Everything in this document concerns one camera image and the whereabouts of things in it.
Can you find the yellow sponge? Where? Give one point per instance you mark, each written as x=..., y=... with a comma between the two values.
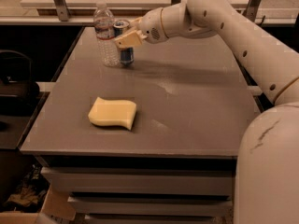
x=112, y=113

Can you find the clear plastic water bottle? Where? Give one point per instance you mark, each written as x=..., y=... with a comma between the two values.
x=103, y=22

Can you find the black chair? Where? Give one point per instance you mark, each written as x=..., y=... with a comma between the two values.
x=16, y=76

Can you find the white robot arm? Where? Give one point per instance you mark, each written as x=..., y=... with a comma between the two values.
x=267, y=177

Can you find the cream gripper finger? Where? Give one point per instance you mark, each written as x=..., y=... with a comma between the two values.
x=130, y=39
x=135, y=23

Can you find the blue silver redbull can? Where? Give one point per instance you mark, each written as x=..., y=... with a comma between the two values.
x=126, y=55

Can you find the left metal bracket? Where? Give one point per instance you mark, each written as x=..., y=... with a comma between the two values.
x=62, y=10

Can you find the grey drawer cabinet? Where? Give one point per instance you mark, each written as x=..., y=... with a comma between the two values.
x=177, y=163

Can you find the right metal bracket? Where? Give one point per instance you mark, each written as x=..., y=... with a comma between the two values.
x=252, y=9

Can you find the cardboard box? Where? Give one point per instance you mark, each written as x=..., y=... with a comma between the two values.
x=55, y=210

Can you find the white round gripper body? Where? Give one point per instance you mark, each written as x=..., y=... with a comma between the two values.
x=150, y=25

